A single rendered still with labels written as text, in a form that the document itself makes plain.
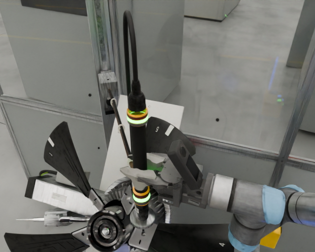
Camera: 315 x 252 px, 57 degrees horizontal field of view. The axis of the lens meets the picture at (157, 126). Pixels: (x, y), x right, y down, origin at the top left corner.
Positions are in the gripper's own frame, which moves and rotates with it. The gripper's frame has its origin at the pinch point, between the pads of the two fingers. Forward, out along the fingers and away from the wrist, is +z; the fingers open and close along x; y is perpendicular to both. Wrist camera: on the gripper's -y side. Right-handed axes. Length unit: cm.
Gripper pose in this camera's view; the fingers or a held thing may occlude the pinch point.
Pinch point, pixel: (128, 161)
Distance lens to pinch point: 70.6
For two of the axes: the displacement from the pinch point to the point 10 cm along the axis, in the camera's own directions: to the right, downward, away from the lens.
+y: 0.0, 7.9, 6.1
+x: 3.3, -5.7, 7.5
